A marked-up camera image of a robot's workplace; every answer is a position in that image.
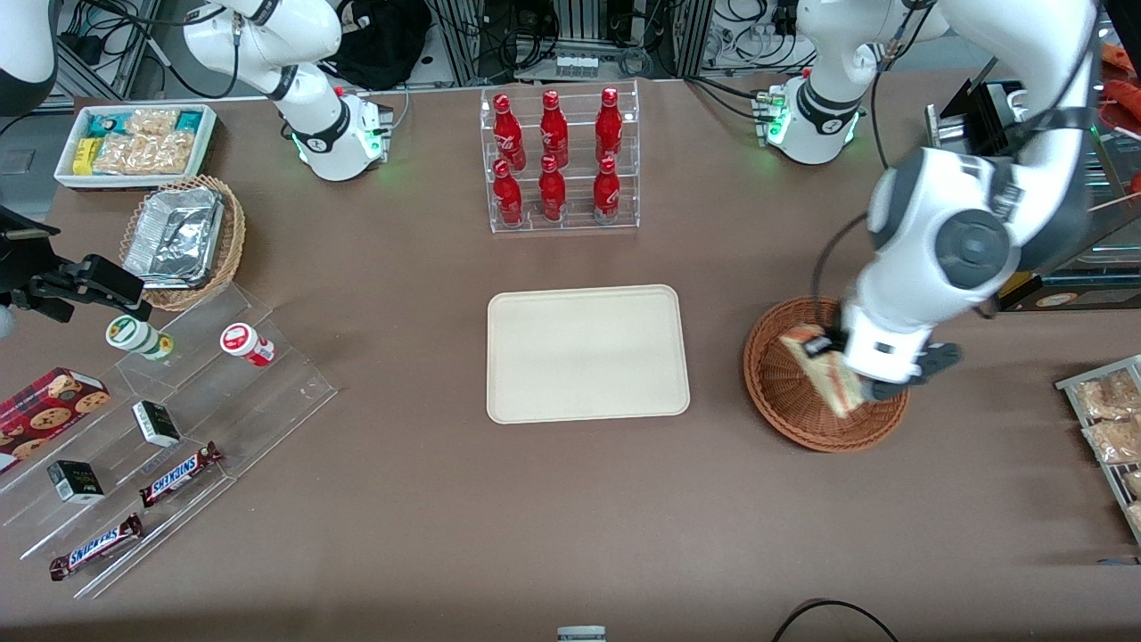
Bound triangular sandwich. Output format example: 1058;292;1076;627
779;324;870;419

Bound red lidded yogurt cup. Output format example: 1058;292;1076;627
220;323;276;367

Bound orange food item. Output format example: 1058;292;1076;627
1101;40;1141;112

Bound cream plastic tray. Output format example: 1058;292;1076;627
486;284;692;425

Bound black bag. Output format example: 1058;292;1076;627
325;0;433;90

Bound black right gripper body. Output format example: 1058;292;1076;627
0;207;63;304

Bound brown round wicker basket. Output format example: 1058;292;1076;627
743;295;911;453

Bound silver foil tray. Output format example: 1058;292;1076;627
122;186;226;290

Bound brown Snickers bar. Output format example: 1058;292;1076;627
139;441;224;509
49;514;144;582

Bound clear acrylic bottle rack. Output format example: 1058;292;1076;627
480;78;641;235

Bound red tartan cookie box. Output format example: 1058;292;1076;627
0;366;112;475

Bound green lidded yogurt cup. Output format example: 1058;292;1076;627
105;315;175;361

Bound clear acrylic stepped display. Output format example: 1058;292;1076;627
0;284;338;600

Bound red cola bottle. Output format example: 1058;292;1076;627
595;86;624;163
492;159;525;226
493;93;527;170
593;156;622;224
539;89;570;169
538;155;568;222

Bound light tan wicker basket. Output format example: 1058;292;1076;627
119;174;247;313

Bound black machine with yellow panel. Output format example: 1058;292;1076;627
924;53;1141;313

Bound small black carton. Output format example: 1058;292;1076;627
46;460;105;505
132;400;182;449

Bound white plastic snack bin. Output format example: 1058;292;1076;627
53;103;218;191

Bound black table cable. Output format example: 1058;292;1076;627
771;599;901;642

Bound grey wire tray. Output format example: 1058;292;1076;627
1055;355;1141;545

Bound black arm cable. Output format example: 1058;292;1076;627
808;212;879;329

